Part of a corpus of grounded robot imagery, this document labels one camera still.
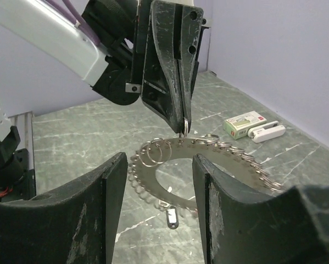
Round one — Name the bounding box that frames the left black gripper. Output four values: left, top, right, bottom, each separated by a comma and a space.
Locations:
129, 1, 208, 135

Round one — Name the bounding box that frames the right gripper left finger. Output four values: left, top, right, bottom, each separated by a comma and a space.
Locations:
0, 152, 128, 263

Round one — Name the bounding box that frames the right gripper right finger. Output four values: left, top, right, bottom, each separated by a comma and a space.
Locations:
192, 153, 329, 264

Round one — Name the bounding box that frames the metal disc with keyrings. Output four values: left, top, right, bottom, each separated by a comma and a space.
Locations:
129, 135, 286, 220

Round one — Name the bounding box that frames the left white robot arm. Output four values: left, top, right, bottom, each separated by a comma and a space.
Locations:
0, 1, 206, 136

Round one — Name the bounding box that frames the key with black tag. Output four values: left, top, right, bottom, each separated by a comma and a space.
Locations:
159, 201, 179, 229

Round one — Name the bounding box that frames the white staple box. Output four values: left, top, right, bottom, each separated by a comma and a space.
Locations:
224, 111, 267, 140

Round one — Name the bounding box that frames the white stapler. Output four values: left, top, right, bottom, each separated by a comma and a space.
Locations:
247, 121, 286, 144

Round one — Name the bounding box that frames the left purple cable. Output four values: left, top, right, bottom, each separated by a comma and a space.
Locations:
44, 0, 102, 46

